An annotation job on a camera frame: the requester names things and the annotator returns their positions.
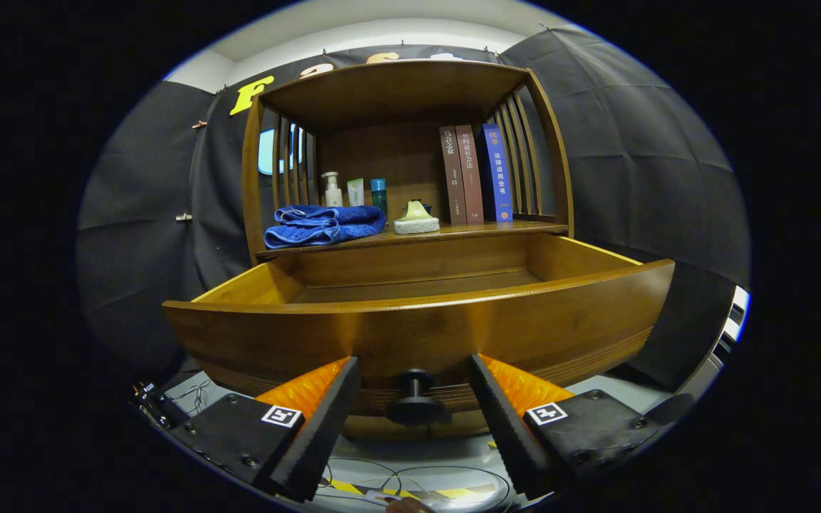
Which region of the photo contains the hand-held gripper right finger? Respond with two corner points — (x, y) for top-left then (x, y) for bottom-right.
(469, 354), (668, 499)

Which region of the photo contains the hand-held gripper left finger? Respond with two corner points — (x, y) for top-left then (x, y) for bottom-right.
(168, 356), (361, 503)

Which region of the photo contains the wooden drawer with black knob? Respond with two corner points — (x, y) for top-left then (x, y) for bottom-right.
(162, 232), (675, 427)

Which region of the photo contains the pale green sponge brush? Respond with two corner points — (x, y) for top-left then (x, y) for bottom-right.
(393, 200), (440, 235)

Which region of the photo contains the wooden countertop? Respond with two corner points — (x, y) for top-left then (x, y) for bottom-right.
(257, 218), (568, 259)

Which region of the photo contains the wooden cabinet with shelf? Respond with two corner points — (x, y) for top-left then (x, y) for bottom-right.
(239, 59), (675, 439)

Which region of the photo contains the yellow and black floor tape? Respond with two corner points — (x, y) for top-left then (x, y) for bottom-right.
(329, 477), (498, 501)

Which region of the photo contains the blue folded towel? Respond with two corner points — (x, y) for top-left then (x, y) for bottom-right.
(264, 205), (387, 249)

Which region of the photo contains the brown book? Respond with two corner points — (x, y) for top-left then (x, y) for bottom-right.
(455, 125), (485, 223)
(440, 126), (468, 225)

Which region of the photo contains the blue book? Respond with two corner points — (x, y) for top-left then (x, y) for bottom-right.
(480, 123), (514, 222)

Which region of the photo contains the bundle of thin cables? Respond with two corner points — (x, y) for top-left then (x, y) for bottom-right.
(316, 456), (512, 511)

